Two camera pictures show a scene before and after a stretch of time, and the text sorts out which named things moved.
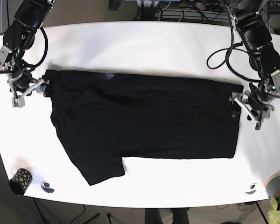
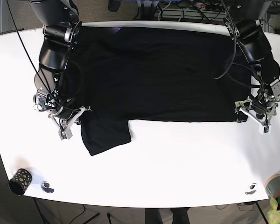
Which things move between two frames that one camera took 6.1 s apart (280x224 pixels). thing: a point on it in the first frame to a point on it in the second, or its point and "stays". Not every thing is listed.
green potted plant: (279, 208) stays
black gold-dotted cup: (20, 182) stays
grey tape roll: (275, 183) stays
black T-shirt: (101, 118) to (122, 73)
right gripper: (20, 85) to (65, 118)
